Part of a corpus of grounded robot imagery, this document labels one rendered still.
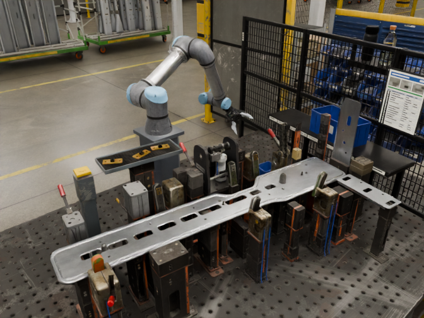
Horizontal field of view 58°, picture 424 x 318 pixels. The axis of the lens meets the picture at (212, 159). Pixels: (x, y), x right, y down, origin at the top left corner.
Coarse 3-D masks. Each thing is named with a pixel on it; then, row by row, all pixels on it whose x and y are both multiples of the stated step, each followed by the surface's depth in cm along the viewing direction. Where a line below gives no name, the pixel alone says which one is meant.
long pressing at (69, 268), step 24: (288, 168) 194; (312, 168) 194; (336, 168) 195; (240, 192) 175; (264, 192) 175; (288, 192) 175; (168, 216) 159; (216, 216) 159; (96, 240) 146; (120, 240) 146; (144, 240) 146; (168, 240) 147; (72, 264) 135
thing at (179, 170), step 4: (176, 168) 175; (180, 168) 175; (176, 172) 172; (180, 172) 172; (184, 172) 173; (176, 176) 173; (180, 176) 173; (184, 176) 174; (180, 180) 174; (184, 180) 175; (184, 184) 176; (184, 188) 177; (184, 192) 178; (184, 196) 179; (184, 200) 180
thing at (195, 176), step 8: (192, 168) 180; (192, 176) 173; (200, 176) 174; (192, 184) 174; (200, 184) 176; (192, 192) 176; (200, 192) 178; (192, 200) 179; (192, 216) 184; (192, 240) 189
